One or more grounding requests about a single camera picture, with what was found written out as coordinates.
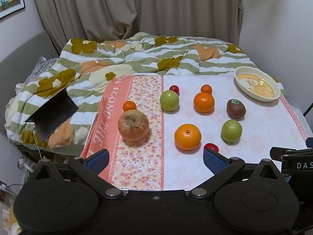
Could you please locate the wrinkled reddish apple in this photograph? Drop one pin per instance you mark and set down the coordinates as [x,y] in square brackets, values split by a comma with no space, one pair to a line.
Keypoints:
[133,126]

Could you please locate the brown kiwi with sticker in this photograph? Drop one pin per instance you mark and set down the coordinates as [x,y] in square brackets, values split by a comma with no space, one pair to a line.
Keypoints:
[236,109]

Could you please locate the grey patterned pillow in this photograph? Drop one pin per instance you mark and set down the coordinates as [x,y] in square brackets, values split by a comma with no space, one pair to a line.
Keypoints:
[40,66]

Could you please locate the beige curtain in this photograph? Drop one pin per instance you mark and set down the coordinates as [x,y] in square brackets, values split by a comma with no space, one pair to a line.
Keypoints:
[97,9]

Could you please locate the large orange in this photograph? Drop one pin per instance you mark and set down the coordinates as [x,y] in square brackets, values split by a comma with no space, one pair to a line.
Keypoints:
[187,137]
[204,102]

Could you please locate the cream cartoon-print bowl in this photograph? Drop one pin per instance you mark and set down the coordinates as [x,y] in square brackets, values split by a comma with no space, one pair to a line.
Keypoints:
[256,84]

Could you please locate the small tangerine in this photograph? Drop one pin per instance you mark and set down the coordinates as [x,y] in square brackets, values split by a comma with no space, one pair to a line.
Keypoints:
[206,88]
[129,105]

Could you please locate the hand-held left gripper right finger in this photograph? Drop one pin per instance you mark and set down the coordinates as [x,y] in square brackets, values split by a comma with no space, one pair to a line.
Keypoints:
[214,161]

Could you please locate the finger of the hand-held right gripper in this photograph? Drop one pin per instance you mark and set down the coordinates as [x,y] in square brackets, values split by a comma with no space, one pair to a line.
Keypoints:
[277,153]

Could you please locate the red cherry tomato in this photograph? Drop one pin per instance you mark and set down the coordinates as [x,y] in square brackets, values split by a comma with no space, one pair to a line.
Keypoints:
[174,88]
[211,147]

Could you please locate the black laptop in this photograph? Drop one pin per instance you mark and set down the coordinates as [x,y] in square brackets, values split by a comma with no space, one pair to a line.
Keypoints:
[52,115]

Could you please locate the green striped floral blanket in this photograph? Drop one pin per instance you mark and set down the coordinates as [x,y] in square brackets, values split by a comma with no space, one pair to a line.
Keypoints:
[137,53]

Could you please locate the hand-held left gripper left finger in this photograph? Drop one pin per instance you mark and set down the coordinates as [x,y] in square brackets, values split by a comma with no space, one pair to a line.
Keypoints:
[97,161]

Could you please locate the green apple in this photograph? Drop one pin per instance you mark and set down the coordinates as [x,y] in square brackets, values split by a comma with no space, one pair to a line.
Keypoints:
[169,100]
[231,131]

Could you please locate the grey upholstered headboard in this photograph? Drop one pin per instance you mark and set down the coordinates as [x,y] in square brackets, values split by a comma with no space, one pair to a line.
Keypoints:
[19,53]

